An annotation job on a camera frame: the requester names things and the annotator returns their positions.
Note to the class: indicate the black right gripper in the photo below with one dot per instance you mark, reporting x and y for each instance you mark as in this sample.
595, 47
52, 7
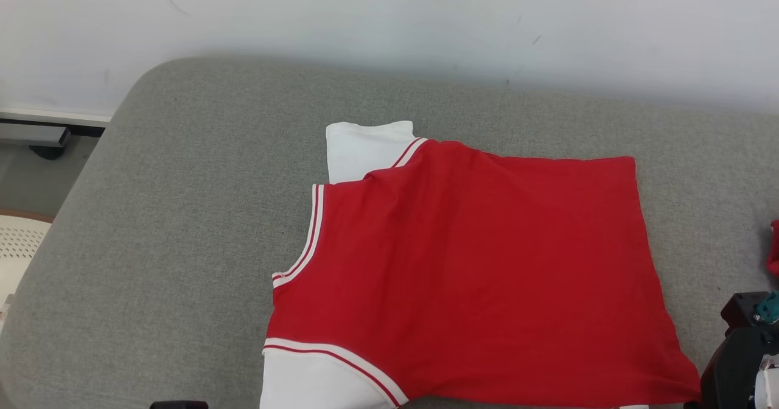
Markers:
730, 372

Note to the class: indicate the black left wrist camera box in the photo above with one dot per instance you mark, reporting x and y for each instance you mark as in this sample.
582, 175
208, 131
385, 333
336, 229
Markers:
179, 405

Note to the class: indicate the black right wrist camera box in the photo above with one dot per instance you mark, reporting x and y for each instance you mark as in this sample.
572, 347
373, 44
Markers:
739, 308

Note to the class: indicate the white perforated laundry basket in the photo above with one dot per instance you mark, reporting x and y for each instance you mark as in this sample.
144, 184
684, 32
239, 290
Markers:
18, 251

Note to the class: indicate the grey rail with black foot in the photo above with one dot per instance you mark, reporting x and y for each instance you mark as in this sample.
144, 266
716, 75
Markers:
36, 135

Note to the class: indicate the red white basketball shorts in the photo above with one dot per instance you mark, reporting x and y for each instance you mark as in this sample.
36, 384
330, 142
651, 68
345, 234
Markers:
774, 251

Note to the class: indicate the red white basketball jersey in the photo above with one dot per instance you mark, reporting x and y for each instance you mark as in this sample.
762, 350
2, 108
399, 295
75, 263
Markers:
475, 275

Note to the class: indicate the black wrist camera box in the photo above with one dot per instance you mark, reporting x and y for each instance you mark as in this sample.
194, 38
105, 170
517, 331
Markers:
739, 308
179, 405

